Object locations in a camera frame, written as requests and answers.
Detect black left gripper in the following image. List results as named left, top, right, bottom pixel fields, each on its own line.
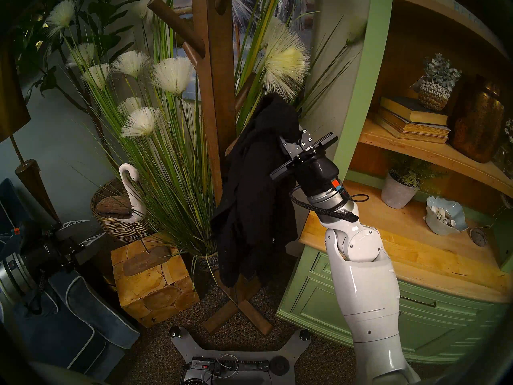
left=18, top=219, right=108, bottom=275

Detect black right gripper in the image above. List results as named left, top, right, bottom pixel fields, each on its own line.
left=269, top=128, right=341, bottom=197

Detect black jacket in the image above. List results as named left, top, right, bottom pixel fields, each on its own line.
left=211, top=93, right=302, bottom=288

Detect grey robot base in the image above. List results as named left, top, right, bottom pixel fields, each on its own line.
left=168, top=326, right=312, bottom=385

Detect brown wooden coat rack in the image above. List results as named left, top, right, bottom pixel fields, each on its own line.
left=146, top=0, right=273, bottom=336

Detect wicker basket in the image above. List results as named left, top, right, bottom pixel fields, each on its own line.
left=90, top=179, right=155, bottom=243

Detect white swan figurine on stand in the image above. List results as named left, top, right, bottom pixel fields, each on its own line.
left=95, top=164, right=173, bottom=277

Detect blue armchair white piping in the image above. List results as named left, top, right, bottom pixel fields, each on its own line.
left=0, top=178, right=141, bottom=383

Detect green wooden hutch cabinet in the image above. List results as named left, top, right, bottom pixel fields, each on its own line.
left=277, top=0, right=513, bottom=365

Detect wooden block stool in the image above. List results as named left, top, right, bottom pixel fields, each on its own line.
left=111, top=233, right=200, bottom=328

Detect green plant in grey pot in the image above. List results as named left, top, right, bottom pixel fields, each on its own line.
left=381, top=158, right=449, bottom=210

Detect thin tan old book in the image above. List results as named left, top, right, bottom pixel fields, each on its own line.
left=374, top=115, right=449, bottom=144

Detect dark old book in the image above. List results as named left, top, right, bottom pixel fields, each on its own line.
left=380, top=95, right=449, bottom=126

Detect woven plant pot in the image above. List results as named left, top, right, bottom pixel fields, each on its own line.
left=192, top=250, right=222, bottom=273

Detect succulent in woven pot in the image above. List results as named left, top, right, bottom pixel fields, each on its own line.
left=413, top=53, right=462, bottom=112

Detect artificial grass plant white pompons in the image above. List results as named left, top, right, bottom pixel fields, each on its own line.
left=46, top=0, right=367, bottom=262

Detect blue shell bowl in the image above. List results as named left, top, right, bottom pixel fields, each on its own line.
left=425, top=196, right=469, bottom=235

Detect glass vase with flowers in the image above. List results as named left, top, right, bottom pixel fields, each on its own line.
left=493, top=118, right=513, bottom=180

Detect black power strip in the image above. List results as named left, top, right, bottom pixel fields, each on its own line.
left=190, top=358, right=270, bottom=377

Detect dark leafy plant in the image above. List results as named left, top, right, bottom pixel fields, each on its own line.
left=12, top=0, right=141, bottom=156

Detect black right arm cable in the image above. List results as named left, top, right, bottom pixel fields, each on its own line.
left=289, top=186, right=370, bottom=223

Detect palm wall painting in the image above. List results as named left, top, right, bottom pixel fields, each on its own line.
left=172, top=0, right=321, bottom=116

